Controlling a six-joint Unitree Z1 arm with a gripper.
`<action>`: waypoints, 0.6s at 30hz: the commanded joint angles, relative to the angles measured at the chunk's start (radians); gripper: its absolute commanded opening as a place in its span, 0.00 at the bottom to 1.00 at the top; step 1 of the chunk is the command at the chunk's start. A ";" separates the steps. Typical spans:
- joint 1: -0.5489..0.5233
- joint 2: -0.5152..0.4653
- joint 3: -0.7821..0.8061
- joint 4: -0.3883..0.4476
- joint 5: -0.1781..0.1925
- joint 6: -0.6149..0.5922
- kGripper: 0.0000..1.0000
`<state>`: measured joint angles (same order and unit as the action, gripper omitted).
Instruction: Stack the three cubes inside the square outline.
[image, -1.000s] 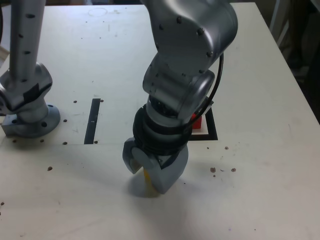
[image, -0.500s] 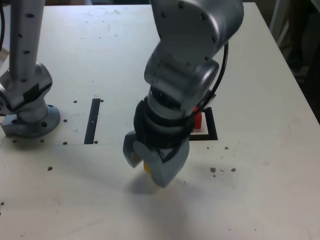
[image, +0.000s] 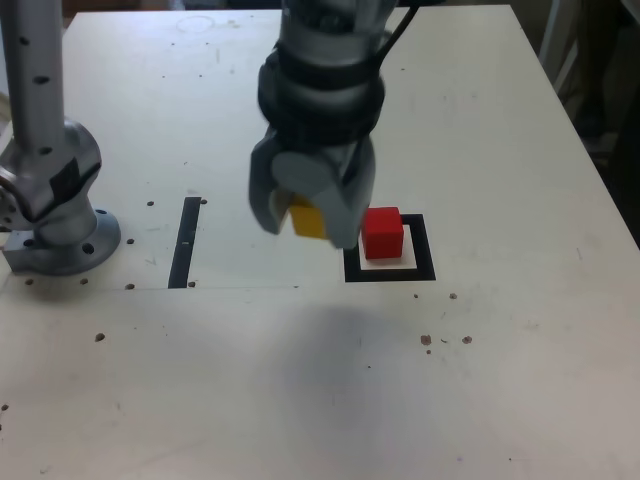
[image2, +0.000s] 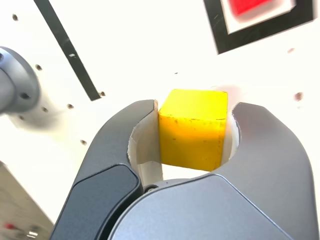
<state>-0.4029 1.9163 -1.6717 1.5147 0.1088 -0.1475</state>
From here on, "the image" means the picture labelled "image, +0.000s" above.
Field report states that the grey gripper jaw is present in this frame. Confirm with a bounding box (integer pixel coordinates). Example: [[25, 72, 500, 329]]
[[248, 135, 294, 236], [272, 135, 378, 251]]

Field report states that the yellow cube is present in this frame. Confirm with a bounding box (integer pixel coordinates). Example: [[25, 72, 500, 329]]
[[287, 192, 329, 240]]

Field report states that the red cube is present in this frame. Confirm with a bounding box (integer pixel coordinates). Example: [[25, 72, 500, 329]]
[[360, 206, 405, 260]]

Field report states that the black tape square outline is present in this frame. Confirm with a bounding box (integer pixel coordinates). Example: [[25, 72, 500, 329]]
[[343, 213, 437, 284]]

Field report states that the black tape strip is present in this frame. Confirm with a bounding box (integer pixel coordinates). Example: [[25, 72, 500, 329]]
[[167, 196, 202, 290]]

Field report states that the black camera cable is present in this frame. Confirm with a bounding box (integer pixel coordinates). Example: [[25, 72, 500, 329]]
[[372, 2, 421, 71]]

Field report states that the white metal frame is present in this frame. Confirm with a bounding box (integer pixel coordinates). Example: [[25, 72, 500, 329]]
[[538, 0, 584, 101]]

